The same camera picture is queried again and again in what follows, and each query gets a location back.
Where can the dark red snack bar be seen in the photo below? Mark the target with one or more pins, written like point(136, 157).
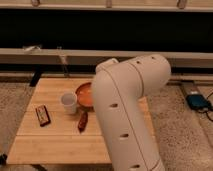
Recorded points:
point(83, 122)

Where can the blue device with cable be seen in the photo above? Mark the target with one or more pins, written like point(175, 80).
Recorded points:
point(200, 104)

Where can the brown chocolate bar packet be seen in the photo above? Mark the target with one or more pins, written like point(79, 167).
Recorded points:
point(43, 116)

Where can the orange bowl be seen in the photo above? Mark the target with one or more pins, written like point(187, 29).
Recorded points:
point(84, 96)

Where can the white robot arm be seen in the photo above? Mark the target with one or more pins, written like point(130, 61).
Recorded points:
point(116, 90)

